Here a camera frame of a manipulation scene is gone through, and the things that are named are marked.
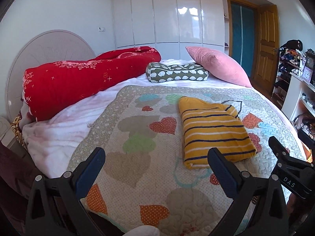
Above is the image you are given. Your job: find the yellow striped knit sweater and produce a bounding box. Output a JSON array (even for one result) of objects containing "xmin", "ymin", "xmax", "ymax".
[{"xmin": 178, "ymin": 96, "xmax": 256, "ymax": 169}]

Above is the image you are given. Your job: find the red rolled blanket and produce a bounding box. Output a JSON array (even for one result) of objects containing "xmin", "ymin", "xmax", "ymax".
[{"xmin": 22, "ymin": 46, "xmax": 161, "ymax": 122}]

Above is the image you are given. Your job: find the quilted heart pattern bedspread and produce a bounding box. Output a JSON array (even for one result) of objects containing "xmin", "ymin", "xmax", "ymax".
[{"xmin": 68, "ymin": 85, "xmax": 305, "ymax": 235}]

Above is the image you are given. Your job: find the person's right hand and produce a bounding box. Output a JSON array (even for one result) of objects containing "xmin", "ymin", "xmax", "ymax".
[{"xmin": 286, "ymin": 193, "xmax": 297, "ymax": 215}]

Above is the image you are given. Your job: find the round white headboard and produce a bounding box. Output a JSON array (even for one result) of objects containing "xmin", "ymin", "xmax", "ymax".
[{"xmin": 5, "ymin": 29, "xmax": 95, "ymax": 122}]

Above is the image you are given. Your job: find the white pink bed sheet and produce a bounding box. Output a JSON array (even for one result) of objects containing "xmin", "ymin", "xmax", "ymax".
[{"xmin": 20, "ymin": 58, "xmax": 257, "ymax": 180}]

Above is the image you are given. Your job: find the white glossy wardrobe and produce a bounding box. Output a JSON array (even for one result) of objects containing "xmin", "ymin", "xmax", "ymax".
[{"xmin": 113, "ymin": 0, "xmax": 227, "ymax": 60}]

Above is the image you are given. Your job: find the white shelf with clutter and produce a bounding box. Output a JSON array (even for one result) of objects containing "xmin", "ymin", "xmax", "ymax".
[{"xmin": 271, "ymin": 40, "xmax": 314, "ymax": 129}]

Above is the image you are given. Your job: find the wooden door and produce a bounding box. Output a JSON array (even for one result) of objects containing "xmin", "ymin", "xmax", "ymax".
[{"xmin": 227, "ymin": 0, "xmax": 280, "ymax": 95}]

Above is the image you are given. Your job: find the green sheep pattern pillow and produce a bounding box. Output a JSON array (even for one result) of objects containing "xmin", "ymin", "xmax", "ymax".
[{"xmin": 145, "ymin": 62, "xmax": 209, "ymax": 83}]

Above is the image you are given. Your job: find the small desk clock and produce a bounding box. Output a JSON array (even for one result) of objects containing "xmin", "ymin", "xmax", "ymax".
[{"xmin": 301, "ymin": 66, "xmax": 313, "ymax": 83}]

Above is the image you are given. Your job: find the pink pillow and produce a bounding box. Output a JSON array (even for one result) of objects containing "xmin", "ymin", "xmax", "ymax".
[{"xmin": 185, "ymin": 46, "xmax": 252, "ymax": 87}]

